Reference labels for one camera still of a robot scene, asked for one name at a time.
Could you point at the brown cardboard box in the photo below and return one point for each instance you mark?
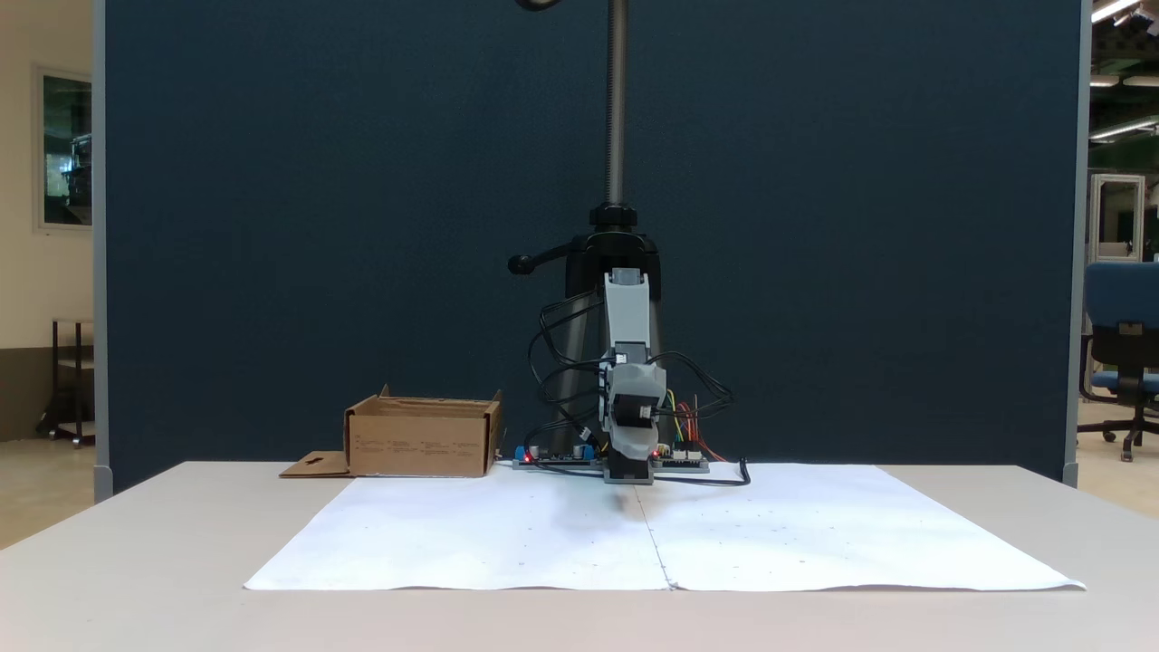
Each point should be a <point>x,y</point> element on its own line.
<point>421,444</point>

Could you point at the white paper sheet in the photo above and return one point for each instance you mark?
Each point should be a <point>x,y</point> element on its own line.
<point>815,534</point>

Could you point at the blue office chair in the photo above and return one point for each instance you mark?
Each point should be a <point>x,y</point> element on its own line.
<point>1123,308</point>

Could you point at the framed window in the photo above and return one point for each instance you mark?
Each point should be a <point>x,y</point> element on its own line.
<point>65,145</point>

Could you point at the ceiling light tube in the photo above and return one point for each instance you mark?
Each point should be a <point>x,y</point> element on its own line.
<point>1115,9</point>
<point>1123,129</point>

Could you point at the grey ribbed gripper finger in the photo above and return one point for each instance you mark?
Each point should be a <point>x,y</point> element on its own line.
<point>636,442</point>

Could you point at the dark shelf cart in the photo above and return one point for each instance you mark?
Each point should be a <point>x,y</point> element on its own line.
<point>77,362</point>

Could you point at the black tripod with metal column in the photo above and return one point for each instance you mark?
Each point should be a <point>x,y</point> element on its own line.
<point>617,109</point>

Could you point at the blue circuit board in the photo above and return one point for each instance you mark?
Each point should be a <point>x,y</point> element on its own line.
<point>552,457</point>

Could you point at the dark blue partition panel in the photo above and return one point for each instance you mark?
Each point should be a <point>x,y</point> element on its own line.
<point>317,226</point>

